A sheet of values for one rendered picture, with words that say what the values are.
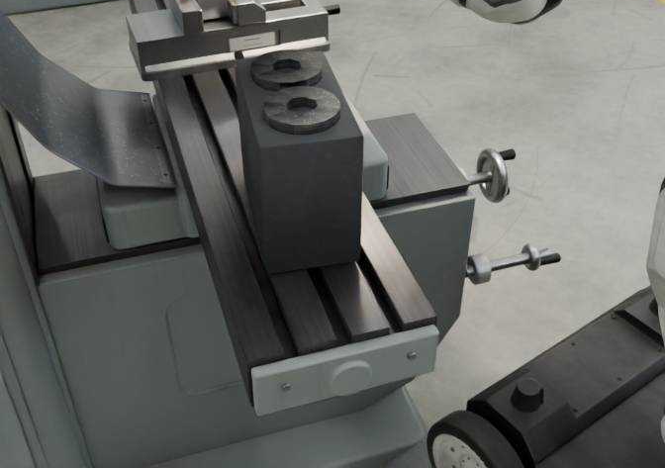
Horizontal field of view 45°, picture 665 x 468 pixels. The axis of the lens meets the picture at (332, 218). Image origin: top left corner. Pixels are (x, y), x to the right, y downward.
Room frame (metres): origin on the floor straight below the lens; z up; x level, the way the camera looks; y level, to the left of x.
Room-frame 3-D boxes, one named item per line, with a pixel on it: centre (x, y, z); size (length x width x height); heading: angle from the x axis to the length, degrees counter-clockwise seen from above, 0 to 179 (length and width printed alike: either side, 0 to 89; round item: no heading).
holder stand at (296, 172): (0.86, 0.05, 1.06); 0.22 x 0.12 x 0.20; 13
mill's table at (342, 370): (1.20, 0.17, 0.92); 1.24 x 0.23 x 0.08; 18
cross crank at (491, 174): (1.37, -0.30, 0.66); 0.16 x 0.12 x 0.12; 108
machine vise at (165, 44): (1.37, 0.19, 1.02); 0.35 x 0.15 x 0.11; 110
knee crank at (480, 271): (1.25, -0.37, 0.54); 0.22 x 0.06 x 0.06; 108
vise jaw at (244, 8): (1.38, 0.17, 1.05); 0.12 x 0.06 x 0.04; 20
